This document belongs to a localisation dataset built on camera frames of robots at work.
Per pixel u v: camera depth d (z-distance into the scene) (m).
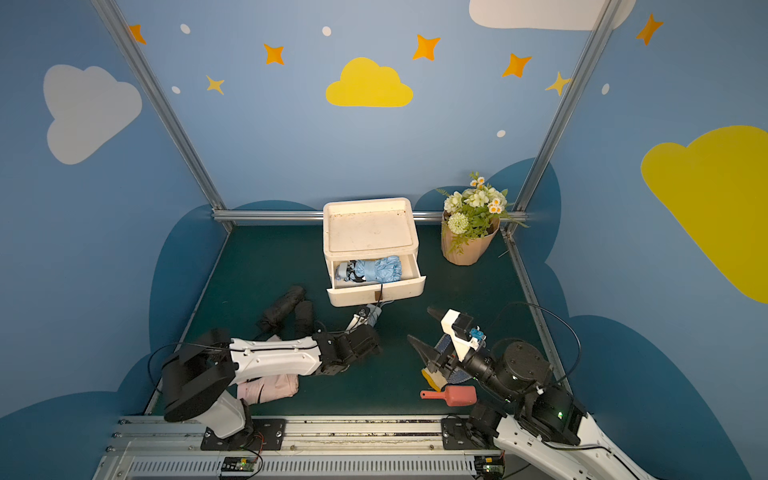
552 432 0.44
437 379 0.83
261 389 0.78
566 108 0.86
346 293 0.79
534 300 1.06
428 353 0.51
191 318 0.99
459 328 0.45
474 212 0.90
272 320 0.91
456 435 0.74
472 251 1.03
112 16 0.69
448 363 0.49
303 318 0.92
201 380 0.44
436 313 0.59
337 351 0.64
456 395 0.80
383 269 0.82
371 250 0.82
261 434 0.73
